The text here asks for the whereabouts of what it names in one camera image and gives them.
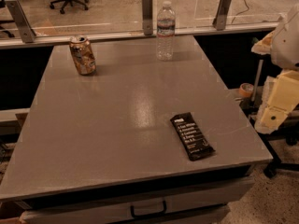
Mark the clear plastic water bottle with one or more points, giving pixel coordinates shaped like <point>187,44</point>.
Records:
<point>166,24</point>

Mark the middle metal glass bracket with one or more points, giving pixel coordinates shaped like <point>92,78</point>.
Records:
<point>147,21</point>

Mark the metal glass bracket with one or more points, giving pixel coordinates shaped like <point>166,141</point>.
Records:
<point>147,21</point>
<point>220,19</point>
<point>26,32</point>

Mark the orange soda can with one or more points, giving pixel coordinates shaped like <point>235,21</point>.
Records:
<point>82,54</point>

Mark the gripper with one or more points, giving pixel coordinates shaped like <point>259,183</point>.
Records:
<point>289,42</point>

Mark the grey metal rail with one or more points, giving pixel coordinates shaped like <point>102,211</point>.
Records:
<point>44,41</point>

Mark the grey drawer with black handle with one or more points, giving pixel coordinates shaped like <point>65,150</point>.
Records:
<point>205,204</point>

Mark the right metal glass bracket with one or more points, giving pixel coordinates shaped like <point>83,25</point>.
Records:
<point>220,19</point>

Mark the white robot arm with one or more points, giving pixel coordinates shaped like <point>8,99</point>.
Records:
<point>282,45</point>

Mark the left metal glass bracket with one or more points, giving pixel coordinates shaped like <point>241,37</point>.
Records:
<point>26,32</point>

